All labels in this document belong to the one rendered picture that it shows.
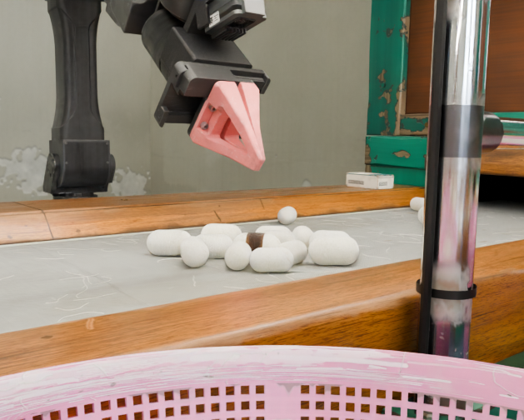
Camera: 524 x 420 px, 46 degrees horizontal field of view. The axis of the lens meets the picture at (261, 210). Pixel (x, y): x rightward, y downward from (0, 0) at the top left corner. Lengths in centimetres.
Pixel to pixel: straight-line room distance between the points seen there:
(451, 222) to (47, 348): 17
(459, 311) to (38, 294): 24
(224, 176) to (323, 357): 232
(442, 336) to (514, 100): 66
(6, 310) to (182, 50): 31
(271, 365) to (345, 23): 196
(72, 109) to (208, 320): 67
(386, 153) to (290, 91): 127
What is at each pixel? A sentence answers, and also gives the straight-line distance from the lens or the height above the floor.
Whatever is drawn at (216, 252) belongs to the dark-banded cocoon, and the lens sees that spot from 48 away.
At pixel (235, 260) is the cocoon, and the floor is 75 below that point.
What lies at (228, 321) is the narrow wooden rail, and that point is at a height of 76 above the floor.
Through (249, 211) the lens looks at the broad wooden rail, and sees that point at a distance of 69.
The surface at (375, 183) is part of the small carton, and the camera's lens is 88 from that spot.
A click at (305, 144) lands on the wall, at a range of 220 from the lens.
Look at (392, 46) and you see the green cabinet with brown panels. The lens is 102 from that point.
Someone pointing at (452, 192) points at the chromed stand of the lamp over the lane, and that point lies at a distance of 27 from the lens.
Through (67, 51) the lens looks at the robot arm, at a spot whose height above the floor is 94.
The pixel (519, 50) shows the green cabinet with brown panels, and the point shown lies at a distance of 92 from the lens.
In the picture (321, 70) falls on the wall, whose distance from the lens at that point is 217.
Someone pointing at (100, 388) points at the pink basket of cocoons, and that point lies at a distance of 19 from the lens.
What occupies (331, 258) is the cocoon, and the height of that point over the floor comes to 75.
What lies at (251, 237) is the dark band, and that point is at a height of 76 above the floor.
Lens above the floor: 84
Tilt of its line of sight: 7 degrees down
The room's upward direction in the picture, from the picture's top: 1 degrees clockwise
